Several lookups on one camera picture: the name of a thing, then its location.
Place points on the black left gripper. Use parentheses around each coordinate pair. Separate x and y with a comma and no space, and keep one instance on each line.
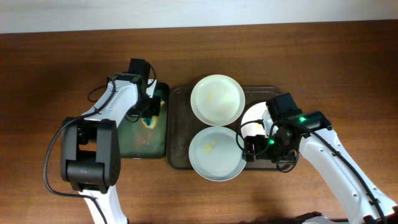
(157,111)

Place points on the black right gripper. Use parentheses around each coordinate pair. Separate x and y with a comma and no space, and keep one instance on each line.
(260,151)

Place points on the pale blue plate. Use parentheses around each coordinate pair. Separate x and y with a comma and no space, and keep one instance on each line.
(215,155)

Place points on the cream white plate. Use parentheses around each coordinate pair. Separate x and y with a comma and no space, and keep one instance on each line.
(217,100)

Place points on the green and yellow sponge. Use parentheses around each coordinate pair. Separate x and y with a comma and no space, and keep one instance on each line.
(149,123)

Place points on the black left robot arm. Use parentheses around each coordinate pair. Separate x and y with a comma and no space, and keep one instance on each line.
(90,154)

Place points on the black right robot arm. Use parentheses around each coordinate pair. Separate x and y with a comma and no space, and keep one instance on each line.
(319,144)

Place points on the black rectangular water tray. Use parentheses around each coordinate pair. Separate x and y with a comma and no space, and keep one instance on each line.
(136,141)

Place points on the brown serving tray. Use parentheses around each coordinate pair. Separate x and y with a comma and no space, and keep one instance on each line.
(183,125)

